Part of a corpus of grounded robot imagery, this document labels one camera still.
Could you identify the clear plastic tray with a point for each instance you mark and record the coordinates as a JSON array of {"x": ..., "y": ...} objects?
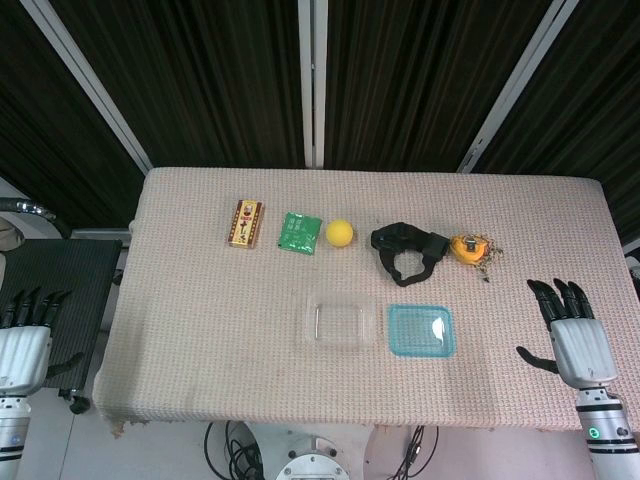
[{"x": 340, "y": 322}]

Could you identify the yellow ball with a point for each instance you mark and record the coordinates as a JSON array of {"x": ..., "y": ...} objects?
[{"x": 340, "y": 233}]

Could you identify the green tea packet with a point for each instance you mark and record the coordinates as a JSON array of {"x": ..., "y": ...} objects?
[{"x": 299, "y": 233}]

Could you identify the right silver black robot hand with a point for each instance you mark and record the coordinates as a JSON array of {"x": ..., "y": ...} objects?
[{"x": 582, "y": 350}]

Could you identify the pink woven tablecloth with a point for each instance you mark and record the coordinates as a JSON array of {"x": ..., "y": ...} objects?
[{"x": 210, "y": 340}]

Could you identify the white frame post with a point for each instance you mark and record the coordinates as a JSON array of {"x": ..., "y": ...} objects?
[
  {"x": 510, "y": 95},
  {"x": 312, "y": 85},
  {"x": 95, "y": 95}
]

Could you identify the black caster wheel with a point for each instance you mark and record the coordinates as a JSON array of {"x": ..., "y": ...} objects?
[{"x": 80, "y": 404}]

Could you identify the orange tape measure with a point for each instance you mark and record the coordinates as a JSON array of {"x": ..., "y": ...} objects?
[{"x": 465, "y": 254}]

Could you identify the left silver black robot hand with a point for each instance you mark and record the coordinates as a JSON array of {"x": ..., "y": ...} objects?
[{"x": 22, "y": 355}]

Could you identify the dark pleated curtain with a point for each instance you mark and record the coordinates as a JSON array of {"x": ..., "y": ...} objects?
[
  {"x": 45, "y": 140},
  {"x": 200, "y": 75},
  {"x": 400, "y": 75},
  {"x": 590, "y": 100}
]

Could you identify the black mesh cart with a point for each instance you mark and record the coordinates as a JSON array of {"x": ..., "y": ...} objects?
[{"x": 75, "y": 280}]

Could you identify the red yellow printed carton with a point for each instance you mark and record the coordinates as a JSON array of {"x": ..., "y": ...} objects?
[{"x": 244, "y": 224}]

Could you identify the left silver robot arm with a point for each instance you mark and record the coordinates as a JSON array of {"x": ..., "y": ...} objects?
[{"x": 12, "y": 430}]

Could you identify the teal plastic tray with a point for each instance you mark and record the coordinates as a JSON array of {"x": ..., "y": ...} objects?
[{"x": 417, "y": 330}]

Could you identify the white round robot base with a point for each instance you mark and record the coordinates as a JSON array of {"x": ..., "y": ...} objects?
[{"x": 320, "y": 455}]

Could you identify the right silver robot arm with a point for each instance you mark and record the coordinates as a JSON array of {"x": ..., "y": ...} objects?
[{"x": 607, "y": 430}]

